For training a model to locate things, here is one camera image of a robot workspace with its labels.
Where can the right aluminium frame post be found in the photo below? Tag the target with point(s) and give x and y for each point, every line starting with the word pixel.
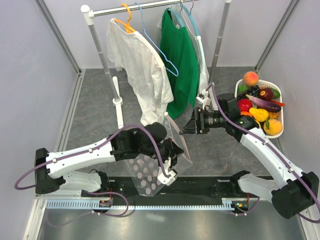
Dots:
pixel 276 33

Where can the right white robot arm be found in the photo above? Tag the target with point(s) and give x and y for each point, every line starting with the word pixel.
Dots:
pixel 291 191

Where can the clear pink-dotted zip bag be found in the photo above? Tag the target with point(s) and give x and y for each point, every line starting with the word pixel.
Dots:
pixel 144 169

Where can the dark red mangosteen toy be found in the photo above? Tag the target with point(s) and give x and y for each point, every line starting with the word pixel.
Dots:
pixel 266 94

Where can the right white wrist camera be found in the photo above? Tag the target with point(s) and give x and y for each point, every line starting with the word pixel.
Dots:
pixel 202 101

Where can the purple eggplant toy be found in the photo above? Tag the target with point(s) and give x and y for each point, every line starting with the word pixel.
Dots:
pixel 267 105

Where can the teal padded hanger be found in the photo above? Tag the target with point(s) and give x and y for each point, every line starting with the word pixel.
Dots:
pixel 184 18

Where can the green t-shirt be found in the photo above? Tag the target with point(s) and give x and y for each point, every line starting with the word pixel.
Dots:
pixel 181 64

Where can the black grapes toy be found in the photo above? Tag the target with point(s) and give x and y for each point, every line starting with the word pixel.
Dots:
pixel 252 91

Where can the yellow squash toy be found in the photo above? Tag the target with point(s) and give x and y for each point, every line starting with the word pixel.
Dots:
pixel 259 114

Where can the red chili pepper toy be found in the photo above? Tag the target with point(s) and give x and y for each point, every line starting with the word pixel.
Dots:
pixel 281 104

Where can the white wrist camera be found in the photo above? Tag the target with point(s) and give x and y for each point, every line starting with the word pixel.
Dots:
pixel 168 176
pixel 202 101

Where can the left aluminium frame post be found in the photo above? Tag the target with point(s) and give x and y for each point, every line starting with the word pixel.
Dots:
pixel 41 4

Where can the red apple toy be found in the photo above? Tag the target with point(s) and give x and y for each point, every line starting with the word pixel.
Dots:
pixel 244 105

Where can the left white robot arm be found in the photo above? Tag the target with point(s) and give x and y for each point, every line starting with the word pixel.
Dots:
pixel 59 170

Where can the peach toy fruit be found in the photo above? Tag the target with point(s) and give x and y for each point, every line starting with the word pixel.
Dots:
pixel 250 78

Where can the aluminium frame post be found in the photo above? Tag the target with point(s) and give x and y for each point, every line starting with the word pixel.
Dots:
pixel 276 33
pixel 41 4

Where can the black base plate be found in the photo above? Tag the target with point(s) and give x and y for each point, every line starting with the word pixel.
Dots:
pixel 186 190

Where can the slotted cable duct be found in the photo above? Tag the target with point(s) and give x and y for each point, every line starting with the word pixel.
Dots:
pixel 95 204

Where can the white fruit basket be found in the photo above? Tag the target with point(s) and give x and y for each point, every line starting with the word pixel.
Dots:
pixel 264 83

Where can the silver clothes rack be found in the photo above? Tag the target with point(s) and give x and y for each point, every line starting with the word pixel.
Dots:
pixel 89 16

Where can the orange toy fruit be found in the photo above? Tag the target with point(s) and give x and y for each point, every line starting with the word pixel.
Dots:
pixel 246 113

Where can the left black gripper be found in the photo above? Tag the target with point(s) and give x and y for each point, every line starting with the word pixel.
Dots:
pixel 173 151

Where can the light blue wire hanger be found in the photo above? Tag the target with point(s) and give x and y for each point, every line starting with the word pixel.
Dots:
pixel 155 45

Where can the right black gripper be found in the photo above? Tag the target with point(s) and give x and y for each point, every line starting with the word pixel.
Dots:
pixel 196 124

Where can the yellow-orange mango toy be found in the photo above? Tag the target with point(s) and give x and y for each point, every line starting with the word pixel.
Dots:
pixel 273 127

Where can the orange hanger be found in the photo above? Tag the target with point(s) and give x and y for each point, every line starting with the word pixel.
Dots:
pixel 126 24

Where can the white t-shirt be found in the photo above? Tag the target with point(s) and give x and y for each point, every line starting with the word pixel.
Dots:
pixel 146 72

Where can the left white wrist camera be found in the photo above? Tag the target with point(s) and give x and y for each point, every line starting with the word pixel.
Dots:
pixel 168 176

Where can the white tank top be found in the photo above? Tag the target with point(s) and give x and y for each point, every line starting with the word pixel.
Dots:
pixel 199 52

